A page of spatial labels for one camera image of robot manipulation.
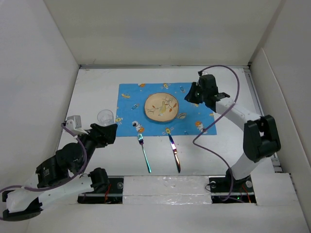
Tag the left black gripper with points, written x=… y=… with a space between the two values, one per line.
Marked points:
x=108 y=133

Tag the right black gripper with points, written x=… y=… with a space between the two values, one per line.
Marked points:
x=189 y=97

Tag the clear plastic cup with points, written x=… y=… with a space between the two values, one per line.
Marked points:
x=105 y=117

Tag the beige floral plate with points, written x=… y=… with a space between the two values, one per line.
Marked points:
x=161 y=107

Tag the blue patterned cloth placemat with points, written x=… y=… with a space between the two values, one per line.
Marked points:
x=191 y=118

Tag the iridescent knife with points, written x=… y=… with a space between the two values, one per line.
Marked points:
x=175 y=153

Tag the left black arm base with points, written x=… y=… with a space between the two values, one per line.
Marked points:
x=112 y=194

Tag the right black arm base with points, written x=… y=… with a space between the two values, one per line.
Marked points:
x=224 y=190

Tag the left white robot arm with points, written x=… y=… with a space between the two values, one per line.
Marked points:
x=62 y=174

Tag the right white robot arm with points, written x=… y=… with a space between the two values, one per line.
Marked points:
x=260 y=134

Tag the iridescent fork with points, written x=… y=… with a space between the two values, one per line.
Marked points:
x=141 y=142

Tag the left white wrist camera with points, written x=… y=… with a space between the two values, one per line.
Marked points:
x=74 y=124

